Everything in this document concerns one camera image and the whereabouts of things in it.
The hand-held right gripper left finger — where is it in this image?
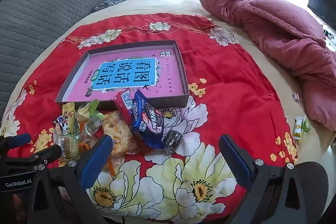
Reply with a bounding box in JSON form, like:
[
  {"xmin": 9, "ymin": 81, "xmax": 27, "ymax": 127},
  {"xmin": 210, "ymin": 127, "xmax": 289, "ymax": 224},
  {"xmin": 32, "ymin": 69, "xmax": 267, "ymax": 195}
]
[{"xmin": 28, "ymin": 134, "xmax": 114, "ymax": 224}]

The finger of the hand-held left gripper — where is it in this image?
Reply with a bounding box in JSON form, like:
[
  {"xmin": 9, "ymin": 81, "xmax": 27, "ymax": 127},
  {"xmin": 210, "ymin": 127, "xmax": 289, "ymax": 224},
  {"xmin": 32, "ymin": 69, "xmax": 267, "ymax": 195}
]
[
  {"xmin": 5, "ymin": 145, "xmax": 63, "ymax": 174},
  {"xmin": 0, "ymin": 133, "xmax": 32, "ymax": 153}
]

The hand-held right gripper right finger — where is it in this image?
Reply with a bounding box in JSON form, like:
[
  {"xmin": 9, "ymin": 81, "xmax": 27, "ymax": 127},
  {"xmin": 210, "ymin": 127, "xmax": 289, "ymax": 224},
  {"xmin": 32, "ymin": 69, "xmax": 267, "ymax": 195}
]
[{"xmin": 219, "ymin": 134, "xmax": 305, "ymax": 224}]

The clear orange-edged snack packet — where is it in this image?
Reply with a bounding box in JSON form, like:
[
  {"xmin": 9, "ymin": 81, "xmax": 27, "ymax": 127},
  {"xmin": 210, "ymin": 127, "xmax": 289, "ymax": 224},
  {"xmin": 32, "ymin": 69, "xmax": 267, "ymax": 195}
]
[{"xmin": 104, "ymin": 153, "xmax": 125, "ymax": 177}]

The clear yellow cookie packet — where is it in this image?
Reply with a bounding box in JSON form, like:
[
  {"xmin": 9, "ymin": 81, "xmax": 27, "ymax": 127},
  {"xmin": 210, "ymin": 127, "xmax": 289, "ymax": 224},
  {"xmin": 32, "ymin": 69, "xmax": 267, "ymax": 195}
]
[{"xmin": 54, "ymin": 132, "xmax": 82, "ymax": 160}]

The orange snack packet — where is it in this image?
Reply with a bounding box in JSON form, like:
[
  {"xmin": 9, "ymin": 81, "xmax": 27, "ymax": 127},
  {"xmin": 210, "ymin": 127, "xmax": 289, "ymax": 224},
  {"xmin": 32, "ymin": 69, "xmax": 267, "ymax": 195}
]
[{"xmin": 79, "ymin": 122, "xmax": 101, "ymax": 156}]

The brown chocolate bar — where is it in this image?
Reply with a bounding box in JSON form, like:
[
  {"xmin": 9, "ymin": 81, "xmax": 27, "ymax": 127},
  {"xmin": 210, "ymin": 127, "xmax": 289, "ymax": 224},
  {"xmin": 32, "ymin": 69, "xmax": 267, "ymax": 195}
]
[{"xmin": 52, "ymin": 115, "xmax": 65, "ymax": 127}]

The clear rice cracker packet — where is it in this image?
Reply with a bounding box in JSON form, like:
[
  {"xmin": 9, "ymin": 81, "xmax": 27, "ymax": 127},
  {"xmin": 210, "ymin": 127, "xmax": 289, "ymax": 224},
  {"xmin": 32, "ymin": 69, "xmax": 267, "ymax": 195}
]
[{"xmin": 101, "ymin": 111, "xmax": 141, "ymax": 156}]

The yellow cartoon snack packet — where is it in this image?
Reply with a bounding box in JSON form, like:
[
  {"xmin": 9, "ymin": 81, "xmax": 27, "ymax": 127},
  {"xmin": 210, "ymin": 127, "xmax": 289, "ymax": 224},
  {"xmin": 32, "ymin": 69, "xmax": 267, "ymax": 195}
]
[{"xmin": 61, "ymin": 102, "xmax": 80, "ymax": 135}]

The green and yellow snack packet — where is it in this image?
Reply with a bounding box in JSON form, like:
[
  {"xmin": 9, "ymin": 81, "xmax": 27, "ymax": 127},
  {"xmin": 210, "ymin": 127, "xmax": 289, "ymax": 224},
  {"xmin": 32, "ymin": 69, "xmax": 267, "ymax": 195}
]
[{"xmin": 76, "ymin": 99, "xmax": 105, "ymax": 130}]

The red snack packet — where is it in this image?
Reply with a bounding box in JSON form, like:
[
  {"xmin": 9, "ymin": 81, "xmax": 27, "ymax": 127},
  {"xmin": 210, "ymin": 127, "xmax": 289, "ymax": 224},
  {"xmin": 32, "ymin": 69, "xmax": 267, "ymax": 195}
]
[{"xmin": 110, "ymin": 90, "xmax": 137, "ymax": 130}]

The blue cookie packet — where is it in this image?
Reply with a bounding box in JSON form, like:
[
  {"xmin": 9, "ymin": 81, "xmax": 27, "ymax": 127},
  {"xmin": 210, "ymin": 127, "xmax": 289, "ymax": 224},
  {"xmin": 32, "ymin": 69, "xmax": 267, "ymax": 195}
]
[{"xmin": 130, "ymin": 90, "xmax": 166, "ymax": 149}]

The small dark round cookie packet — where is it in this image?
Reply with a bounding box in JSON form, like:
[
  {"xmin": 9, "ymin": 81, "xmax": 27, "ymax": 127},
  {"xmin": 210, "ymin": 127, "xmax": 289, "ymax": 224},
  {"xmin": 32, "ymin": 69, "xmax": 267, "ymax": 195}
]
[{"xmin": 161, "ymin": 130, "xmax": 184, "ymax": 153}]

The shallow cardboard box pink inside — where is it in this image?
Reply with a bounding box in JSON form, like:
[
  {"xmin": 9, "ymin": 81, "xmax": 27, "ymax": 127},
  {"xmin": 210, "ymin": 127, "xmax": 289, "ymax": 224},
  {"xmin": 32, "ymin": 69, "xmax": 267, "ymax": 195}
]
[{"xmin": 55, "ymin": 40, "xmax": 190, "ymax": 111}]

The red floral blanket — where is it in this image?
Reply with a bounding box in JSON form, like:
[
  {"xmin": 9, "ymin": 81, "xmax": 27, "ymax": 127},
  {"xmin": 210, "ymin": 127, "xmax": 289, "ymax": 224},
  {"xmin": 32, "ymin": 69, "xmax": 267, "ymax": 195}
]
[{"xmin": 0, "ymin": 13, "xmax": 300, "ymax": 220}]

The grey quilted headboard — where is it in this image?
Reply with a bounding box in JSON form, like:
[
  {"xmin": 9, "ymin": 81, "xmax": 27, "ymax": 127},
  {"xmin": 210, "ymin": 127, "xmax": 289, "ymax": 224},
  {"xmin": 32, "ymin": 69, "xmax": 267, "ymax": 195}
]
[{"xmin": 0, "ymin": 0, "xmax": 111, "ymax": 119}]

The pink quilt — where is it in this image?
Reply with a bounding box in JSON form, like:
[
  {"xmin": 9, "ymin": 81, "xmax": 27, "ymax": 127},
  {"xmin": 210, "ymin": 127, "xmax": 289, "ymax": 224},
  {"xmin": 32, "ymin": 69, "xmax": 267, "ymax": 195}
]
[{"xmin": 198, "ymin": 0, "xmax": 336, "ymax": 132}]

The dark blue floral pillow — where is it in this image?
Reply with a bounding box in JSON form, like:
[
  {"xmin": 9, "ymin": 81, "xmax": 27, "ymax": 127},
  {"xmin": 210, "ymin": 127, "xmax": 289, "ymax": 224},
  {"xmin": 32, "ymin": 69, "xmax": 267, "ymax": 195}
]
[{"xmin": 92, "ymin": 0, "xmax": 128, "ymax": 13}]

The black television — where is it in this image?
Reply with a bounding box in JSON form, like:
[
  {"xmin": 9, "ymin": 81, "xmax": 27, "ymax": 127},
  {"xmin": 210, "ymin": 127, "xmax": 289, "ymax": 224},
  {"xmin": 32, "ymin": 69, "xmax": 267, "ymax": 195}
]
[{"xmin": 307, "ymin": 0, "xmax": 336, "ymax": 30}]

